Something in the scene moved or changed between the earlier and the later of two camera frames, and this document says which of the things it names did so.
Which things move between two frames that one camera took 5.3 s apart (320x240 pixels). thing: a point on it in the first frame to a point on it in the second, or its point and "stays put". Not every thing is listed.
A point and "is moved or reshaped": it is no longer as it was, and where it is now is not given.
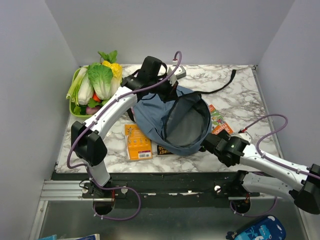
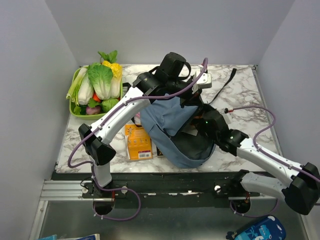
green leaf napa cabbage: (101, 76) stays put
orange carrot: (95, 98) stays put
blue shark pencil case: (270, 227) stays put
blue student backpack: (180, 125) is moved or reshaped
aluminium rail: (65, 190) stays put
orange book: (139, 145) stays put
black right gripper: (224, 135) to (199, 123)
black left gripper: (170, 92) to (192, 98)
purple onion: (90, 111) stays put
